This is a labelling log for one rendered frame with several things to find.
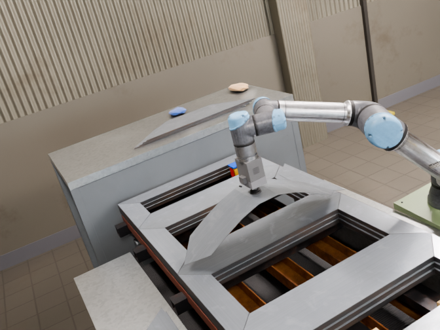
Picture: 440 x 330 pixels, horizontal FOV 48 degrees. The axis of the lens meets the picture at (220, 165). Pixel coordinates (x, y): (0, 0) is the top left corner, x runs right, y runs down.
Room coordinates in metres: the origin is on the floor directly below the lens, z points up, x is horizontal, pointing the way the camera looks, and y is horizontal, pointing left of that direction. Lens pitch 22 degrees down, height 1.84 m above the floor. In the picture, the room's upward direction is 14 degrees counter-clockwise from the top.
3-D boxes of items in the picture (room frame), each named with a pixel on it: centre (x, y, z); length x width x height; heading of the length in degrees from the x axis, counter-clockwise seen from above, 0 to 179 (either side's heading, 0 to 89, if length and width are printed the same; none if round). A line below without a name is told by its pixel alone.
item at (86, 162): (2.68, 0.22, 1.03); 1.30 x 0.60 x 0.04; 112
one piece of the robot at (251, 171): (1.61, -0.09, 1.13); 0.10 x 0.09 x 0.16; 113
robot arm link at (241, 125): (1.61, -0.10, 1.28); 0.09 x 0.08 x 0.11; 87
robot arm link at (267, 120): (1.62, -0.20, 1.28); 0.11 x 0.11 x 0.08; 87
